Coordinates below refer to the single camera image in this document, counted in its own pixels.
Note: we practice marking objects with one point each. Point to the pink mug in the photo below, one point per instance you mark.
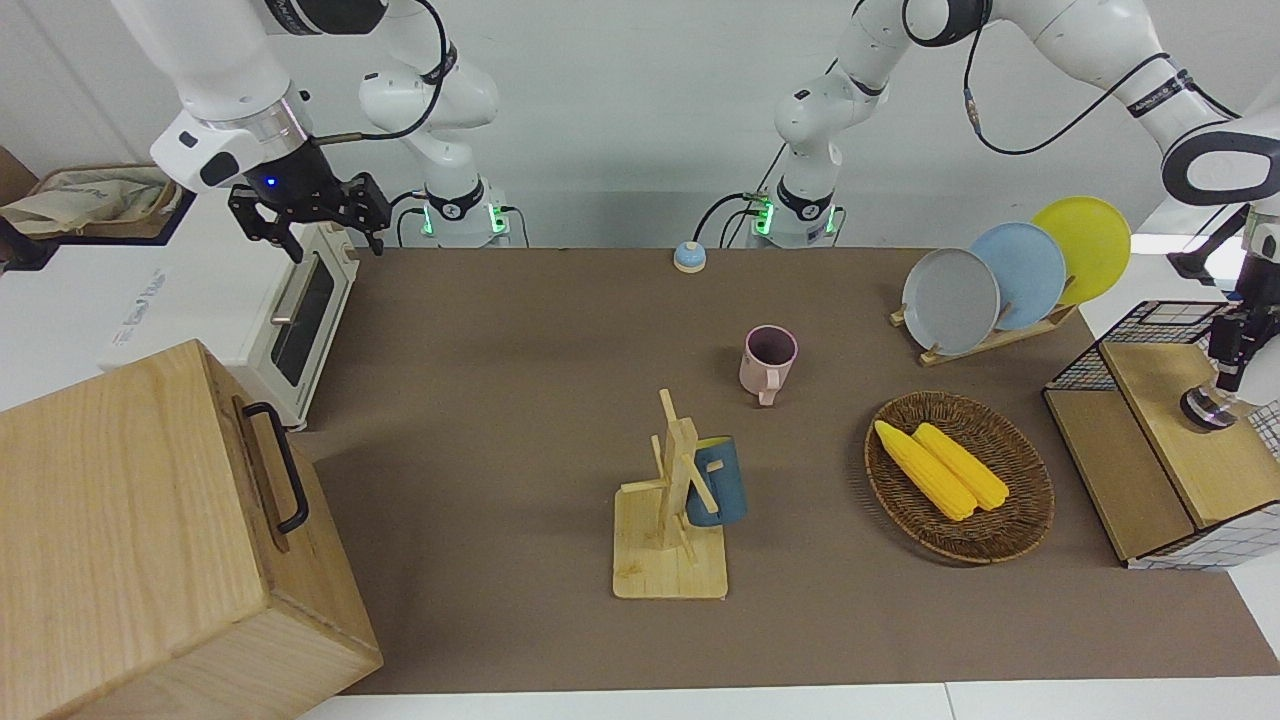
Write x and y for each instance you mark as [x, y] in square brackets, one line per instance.
[765, 365]

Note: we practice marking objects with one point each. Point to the yellow plate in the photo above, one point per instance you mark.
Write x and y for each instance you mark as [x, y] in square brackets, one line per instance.
[1095, 245]

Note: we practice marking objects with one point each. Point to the small blue dome bell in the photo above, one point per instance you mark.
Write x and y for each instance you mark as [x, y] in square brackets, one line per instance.
[689, 258]

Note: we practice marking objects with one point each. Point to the wooden cabinet box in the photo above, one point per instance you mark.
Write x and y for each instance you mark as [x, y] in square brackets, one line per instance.
[130, 540]

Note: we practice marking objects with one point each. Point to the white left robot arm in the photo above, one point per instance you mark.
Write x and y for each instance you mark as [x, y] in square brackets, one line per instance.
[830, 110]

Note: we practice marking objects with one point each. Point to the wooden plate rack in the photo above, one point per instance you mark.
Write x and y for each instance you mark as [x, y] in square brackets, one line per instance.
[1000, 340]

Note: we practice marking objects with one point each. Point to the brown wicker basket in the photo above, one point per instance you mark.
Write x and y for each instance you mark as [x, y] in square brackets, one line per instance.
[1010, 520]

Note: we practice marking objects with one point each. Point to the yellow corn cob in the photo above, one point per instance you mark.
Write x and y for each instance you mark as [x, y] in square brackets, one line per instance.
[965, 467]
[925, 470]

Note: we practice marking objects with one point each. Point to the light blue plate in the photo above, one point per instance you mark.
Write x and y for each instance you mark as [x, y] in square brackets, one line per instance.
[1030, 270]

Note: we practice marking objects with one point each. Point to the brown table mat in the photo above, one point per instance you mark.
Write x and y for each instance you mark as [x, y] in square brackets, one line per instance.
[500, 400]

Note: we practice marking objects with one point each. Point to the blue mug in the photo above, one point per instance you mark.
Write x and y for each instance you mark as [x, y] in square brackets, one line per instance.
[725, 485]

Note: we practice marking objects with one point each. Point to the wooden mug tree stand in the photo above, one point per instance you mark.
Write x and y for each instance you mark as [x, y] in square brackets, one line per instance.
[670, 560]

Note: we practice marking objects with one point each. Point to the grey plate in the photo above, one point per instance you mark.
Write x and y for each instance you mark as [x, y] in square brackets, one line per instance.
[948, 300]

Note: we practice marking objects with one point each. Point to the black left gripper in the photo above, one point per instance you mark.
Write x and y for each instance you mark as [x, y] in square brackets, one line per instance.
[1250, 325]

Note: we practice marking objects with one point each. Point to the brown tray with cloth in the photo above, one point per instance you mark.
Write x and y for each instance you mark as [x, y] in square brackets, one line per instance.
[80, 195]

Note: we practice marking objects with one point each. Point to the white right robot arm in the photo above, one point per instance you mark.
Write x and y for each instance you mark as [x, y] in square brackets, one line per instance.
[220, 60]

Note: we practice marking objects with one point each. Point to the white toaster oven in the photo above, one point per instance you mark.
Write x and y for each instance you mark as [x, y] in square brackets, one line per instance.
[150, 300]

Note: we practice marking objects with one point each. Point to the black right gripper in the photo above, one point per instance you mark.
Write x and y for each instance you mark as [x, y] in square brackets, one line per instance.
[300, 190]

